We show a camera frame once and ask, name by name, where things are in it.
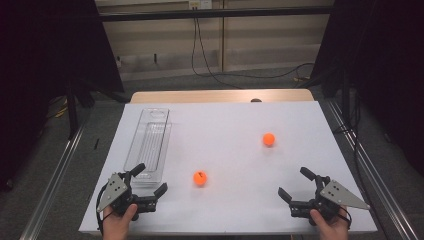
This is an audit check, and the person's right hand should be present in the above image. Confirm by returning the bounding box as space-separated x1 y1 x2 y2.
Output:
309 207 350 240

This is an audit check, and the white wall socket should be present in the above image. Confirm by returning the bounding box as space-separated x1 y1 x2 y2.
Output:
188 0 213 10

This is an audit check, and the white table cover sheet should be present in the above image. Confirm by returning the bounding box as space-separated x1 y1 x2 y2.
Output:
78 100 379 235

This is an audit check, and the black horizontal bar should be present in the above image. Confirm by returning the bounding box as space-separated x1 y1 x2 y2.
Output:
98 5 334 23

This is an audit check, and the plain orange ball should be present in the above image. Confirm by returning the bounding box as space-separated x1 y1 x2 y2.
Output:
262 132 276 147

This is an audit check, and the black metal stand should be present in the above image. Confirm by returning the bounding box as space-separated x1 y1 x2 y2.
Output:
65 81 82 140

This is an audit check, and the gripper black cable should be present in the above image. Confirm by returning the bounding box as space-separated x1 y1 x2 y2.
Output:
95 182 113 235
336 206 353 230

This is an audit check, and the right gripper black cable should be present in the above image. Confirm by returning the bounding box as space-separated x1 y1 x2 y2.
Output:
336 206 353 230

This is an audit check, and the black floor cable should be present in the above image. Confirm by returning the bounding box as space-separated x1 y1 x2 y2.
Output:
333 89 372 201

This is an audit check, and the person's left hand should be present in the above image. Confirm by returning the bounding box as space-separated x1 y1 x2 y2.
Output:
102 203 139 240

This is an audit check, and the orange ball with dark mark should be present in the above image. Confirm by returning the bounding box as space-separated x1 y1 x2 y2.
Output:
192 170 208 187

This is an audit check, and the black curtain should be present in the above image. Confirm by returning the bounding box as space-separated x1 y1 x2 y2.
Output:
311 0 424 177
0 0 125 193

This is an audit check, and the metal floor rail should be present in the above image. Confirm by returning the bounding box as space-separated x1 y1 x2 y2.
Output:
19 109 92 240
324 99 422 240

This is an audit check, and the yellow floor cable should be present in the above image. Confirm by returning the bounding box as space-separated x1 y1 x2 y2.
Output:
46 105 70 120

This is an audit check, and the black hanging wall cable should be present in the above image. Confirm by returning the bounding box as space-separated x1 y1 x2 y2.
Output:
195 17 244 90
190 17 316 80

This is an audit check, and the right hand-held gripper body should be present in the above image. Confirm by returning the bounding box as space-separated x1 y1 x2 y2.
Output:
288 174 371 227

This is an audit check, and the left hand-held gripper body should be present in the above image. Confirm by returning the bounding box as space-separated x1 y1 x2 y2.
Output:
96 170 158 222

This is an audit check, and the clear plastic tray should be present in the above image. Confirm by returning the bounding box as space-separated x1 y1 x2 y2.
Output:
123 107 173 188

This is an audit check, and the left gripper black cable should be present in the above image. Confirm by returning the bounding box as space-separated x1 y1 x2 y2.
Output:
95 182 113 235

